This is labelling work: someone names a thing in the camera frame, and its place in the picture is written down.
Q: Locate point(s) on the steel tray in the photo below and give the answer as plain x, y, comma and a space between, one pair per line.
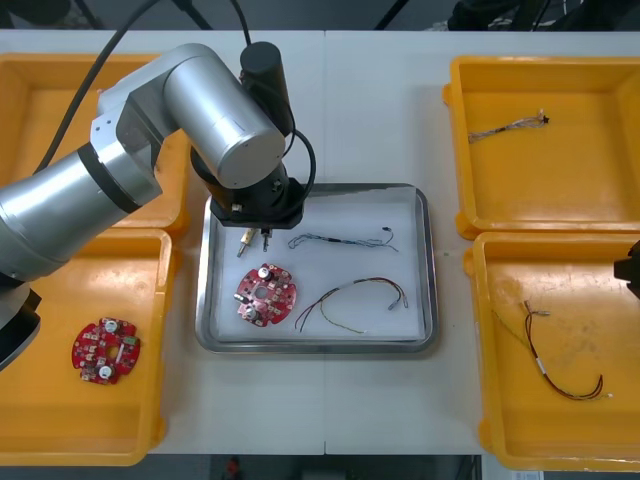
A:
320, 347

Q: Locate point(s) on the round red circuit board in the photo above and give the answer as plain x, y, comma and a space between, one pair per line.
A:
266, 295
106, 351

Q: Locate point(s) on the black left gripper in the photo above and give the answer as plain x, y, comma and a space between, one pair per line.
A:
265, 207

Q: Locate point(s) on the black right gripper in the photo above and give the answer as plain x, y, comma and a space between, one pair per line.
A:
631, 272

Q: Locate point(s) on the yellow-orange plastic bin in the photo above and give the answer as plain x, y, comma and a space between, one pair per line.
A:
60, 425
560, 435
545, 185
30, 130

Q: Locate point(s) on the white sheet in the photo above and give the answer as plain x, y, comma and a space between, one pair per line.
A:
350, 305

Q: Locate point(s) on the silver-grey left robot arm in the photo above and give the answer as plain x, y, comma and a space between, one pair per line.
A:
215, 120

